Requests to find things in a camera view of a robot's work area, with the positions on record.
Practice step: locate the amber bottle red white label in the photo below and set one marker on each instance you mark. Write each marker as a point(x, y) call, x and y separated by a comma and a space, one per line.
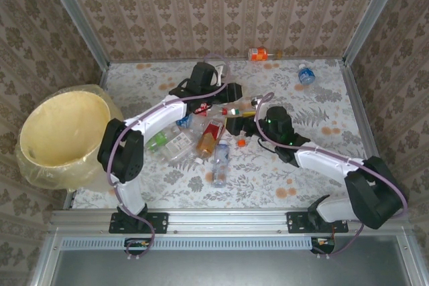
point(207, 140)

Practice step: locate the orange label bottle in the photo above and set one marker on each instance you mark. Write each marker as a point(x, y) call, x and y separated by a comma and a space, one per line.
point(258, 54)

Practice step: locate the aluminium frame post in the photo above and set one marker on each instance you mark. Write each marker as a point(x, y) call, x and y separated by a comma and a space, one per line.
point(76, 14)
point(371, 14)

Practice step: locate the clear bottle with green cap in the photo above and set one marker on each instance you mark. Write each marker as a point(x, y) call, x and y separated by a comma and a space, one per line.
point(236, 111)

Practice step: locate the blue label white cap bottle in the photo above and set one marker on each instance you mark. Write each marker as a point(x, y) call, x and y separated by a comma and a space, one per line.
point(306, 75)

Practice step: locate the clear bottle with green label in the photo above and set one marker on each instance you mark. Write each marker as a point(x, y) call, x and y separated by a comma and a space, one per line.
point(158, 140)

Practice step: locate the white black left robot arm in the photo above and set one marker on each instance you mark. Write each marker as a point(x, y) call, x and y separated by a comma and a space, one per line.
point(161, 115)

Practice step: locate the grey metal panel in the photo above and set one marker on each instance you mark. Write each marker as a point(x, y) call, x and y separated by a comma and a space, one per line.
point(218, 269)

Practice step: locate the clear bottle with white label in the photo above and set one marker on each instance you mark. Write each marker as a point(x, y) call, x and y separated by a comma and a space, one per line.
point(177, 145)

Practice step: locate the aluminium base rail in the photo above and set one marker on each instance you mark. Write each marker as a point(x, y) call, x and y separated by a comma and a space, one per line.
point(228, 222)

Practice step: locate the beige round bin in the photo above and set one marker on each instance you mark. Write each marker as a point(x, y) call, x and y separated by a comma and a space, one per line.
point(60, 125)

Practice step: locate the yellow lined waste bin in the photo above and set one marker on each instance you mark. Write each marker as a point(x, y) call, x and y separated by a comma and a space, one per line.
point(33, 177)

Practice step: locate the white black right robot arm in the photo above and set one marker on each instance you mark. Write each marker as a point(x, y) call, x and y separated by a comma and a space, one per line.
point(321, 160)

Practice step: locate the loose orange bottle cap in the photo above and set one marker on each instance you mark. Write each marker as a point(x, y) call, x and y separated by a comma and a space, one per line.
point(241, 143)

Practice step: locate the slim clear water bottle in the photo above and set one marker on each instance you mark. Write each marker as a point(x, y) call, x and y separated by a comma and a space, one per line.
point(220, 165)

